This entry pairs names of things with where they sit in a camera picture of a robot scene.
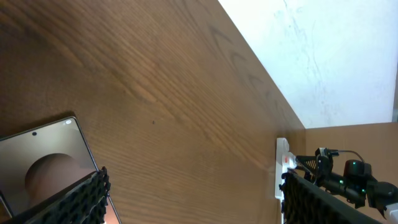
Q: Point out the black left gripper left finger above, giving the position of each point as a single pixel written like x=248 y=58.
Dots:
x=83 y=202

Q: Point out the white power strip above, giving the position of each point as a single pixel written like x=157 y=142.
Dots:
x=284 y=160

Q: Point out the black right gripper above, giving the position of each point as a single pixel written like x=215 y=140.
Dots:
x=320 y=166

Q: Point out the Galaxy S25 Ultra smartphone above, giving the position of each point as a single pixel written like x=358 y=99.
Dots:
x=40 y=162

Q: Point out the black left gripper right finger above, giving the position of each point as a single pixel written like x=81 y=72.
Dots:
x=306 y=203

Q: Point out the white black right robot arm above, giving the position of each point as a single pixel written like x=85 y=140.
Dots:
x=357 y=184

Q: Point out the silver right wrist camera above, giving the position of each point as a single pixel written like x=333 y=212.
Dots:
x=322 y=152

